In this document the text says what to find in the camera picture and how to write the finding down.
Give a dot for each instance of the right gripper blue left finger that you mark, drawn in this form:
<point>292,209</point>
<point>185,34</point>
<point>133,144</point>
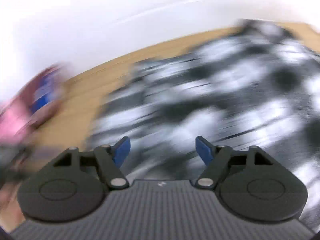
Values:
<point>109,160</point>

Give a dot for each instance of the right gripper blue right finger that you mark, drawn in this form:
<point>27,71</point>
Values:
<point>216,160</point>

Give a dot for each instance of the black white plaid shirt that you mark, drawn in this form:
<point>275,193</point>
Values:
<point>259,86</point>

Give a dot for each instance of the maroon blue printed garment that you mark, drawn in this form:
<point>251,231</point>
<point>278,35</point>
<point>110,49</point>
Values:
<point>44,93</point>

